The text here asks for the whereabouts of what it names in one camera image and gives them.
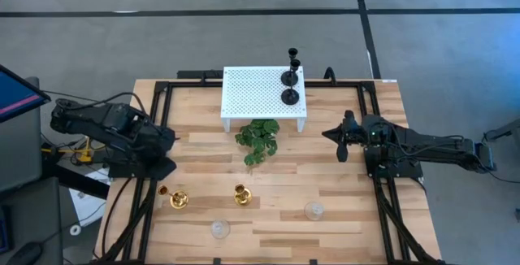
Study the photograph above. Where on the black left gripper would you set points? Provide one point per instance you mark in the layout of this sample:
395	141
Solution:
158	141

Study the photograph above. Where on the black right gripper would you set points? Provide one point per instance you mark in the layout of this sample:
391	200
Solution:
353	135

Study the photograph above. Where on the tall gold candlestick holder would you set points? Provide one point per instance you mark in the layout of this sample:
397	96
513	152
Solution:
179	200

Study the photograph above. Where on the black candlestick holder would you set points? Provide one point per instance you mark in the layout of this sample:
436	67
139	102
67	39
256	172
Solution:
289	79
290	96

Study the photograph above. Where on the clear glass candle holder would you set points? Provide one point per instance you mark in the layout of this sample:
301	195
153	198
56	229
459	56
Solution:
220	229
314	211

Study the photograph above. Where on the short gold candlestick holder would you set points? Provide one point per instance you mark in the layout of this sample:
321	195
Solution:
243	198

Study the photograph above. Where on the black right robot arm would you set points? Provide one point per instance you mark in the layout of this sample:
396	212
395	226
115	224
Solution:
430	147

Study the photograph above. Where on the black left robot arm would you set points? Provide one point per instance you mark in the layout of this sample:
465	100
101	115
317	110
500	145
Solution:
105	122

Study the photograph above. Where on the white label sticker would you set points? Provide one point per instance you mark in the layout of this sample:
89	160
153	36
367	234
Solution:
389	80

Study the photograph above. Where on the green artificial plant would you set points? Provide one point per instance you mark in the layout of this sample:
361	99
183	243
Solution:
258	139

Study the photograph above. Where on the white paper sheet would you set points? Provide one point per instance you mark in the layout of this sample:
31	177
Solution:
87	206

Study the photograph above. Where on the black diagonal support beam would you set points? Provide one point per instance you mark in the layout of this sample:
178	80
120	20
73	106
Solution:
77	181

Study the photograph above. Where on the white perforated metal shelf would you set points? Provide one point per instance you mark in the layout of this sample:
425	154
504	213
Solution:
256	94

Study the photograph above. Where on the black power strip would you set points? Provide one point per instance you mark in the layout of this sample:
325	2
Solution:
195	74

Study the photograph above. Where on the white tape roll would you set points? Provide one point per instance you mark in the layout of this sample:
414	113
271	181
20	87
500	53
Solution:
72	230

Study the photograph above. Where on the grey desk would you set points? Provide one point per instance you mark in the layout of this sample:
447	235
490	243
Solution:
20	155

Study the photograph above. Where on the computer monitor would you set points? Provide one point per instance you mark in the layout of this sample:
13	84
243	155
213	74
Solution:
16	94

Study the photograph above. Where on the black computer mouse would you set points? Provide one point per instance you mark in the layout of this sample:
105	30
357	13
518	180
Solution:
24	253

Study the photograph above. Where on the black keyboard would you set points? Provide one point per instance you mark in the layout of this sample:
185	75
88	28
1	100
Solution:
4	232

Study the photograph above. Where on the black aluminium table frame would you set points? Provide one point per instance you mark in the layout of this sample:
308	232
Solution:
191	83

